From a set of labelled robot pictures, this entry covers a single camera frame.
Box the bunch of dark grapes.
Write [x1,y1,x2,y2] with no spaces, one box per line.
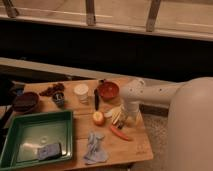
[39,83,65,97]

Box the red bowl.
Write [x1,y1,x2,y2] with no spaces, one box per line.
[98,81,119,101]

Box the blue sponge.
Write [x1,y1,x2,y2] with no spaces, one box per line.
[37,143,62,161]

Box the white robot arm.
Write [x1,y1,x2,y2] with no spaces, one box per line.
[120,77,213,171]

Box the silver fork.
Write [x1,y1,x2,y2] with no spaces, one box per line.
[117,121,125,129]

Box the peeled banana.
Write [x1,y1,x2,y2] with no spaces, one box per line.
[104,106,121,125]

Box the dark brown bowl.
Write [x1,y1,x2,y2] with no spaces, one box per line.
[12,92,39,113]

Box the yellow apple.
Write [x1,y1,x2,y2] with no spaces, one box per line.
[92,111,105,126]

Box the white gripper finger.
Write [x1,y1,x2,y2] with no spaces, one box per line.
[134,113,141,127]
[119,108,128,122]

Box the wooden table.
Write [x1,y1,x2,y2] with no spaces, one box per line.
[0,77,155,171]

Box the white cup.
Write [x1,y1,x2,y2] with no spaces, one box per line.
[74,84,89,103]

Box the blue grey cloth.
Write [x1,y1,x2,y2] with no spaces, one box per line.
[83,132,108,165]

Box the green plastic tray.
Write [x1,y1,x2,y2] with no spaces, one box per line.
[0,110,74,171]

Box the black handled knife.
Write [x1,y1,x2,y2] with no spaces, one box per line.
[94,89,99,111]

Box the dark tin can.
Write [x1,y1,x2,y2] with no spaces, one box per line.
[52,92,65,107]

